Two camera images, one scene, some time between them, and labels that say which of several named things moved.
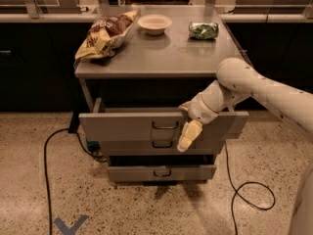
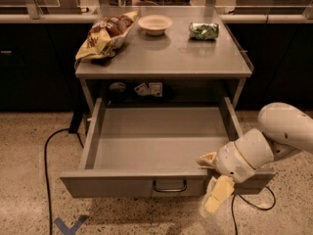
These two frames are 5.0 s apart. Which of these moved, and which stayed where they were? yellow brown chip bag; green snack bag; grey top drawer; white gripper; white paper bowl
Moved: grey top drawer; white gripper
Stayed: white paper bowl; green snack bag; yellow brown chip bag
